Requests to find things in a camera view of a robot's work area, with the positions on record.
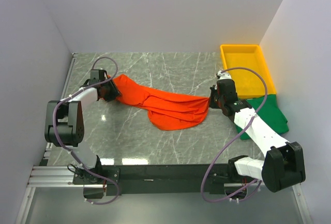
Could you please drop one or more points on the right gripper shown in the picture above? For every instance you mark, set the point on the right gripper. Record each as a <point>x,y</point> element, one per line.
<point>214,91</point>

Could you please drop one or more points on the black base beam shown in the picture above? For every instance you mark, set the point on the black base beam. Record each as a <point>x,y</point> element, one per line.
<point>135,179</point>

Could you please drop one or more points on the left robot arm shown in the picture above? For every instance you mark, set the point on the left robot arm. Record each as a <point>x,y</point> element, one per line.
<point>64,125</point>

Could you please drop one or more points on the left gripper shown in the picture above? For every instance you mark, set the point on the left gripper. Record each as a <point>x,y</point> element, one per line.
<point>115,91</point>

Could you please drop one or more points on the folded green t shirt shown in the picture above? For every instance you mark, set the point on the folded green t shirt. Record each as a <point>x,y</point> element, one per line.
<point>270,114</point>

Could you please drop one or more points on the yellow plastic bin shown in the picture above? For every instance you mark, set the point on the yellow plastic bin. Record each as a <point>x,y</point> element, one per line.
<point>248,85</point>

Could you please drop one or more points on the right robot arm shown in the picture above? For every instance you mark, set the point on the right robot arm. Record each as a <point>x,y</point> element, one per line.
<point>283,165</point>

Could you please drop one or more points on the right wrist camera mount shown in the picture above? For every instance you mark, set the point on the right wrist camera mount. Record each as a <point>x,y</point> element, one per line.
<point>223,75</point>

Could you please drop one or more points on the orange t shirt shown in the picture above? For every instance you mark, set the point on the orange t shirt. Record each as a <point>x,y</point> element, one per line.
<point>167,111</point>

